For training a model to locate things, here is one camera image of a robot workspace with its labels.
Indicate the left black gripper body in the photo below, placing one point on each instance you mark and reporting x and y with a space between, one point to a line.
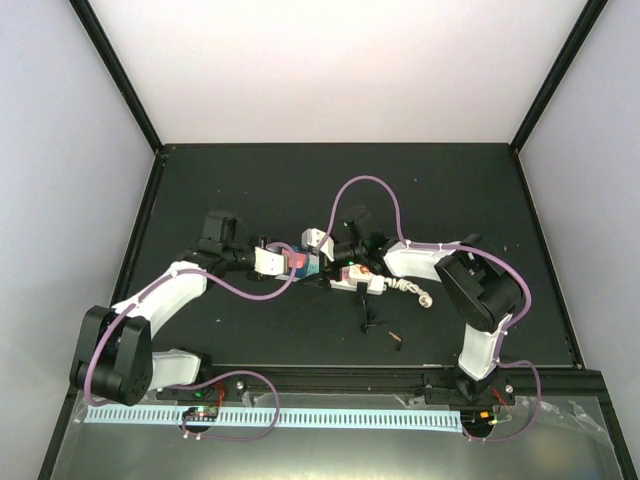
260 240

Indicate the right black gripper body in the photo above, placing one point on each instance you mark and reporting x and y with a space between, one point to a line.
358 250

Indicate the blue cube plug adapter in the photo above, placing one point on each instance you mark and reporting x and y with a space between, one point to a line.
314 264

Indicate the pink plug adapter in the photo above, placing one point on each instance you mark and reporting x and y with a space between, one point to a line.
298 262

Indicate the white power strip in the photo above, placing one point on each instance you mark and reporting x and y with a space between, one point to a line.
376 287

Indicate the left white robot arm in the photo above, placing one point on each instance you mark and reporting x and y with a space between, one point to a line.
114 360

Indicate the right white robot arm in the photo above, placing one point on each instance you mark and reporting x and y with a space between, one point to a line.
487 293

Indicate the white plug with red print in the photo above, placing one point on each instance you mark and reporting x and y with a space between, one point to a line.
358 274

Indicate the small brown debris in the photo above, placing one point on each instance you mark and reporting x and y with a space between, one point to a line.
398 341

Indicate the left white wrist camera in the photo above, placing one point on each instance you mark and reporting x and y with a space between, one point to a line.
272 261

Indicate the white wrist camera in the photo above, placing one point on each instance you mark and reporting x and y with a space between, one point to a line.
272 261
318 241

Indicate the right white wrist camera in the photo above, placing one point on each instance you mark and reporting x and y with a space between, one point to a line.
318 241

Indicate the black cable tie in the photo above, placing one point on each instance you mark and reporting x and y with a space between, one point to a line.
369 313

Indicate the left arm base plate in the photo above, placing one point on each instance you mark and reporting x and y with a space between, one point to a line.
226 390

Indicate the light blue slotted cable duct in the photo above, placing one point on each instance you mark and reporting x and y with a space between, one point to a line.
309 418

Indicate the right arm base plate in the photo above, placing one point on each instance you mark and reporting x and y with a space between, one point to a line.
452 386

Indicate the black aluminium front rail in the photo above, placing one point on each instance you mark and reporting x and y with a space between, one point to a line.
522 381

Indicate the left black frame post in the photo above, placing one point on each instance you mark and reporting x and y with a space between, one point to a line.
88 18

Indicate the black frame post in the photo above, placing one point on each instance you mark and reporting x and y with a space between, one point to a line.
584 24
88 18

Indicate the right black frame post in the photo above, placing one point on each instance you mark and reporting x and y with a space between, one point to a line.
584 24

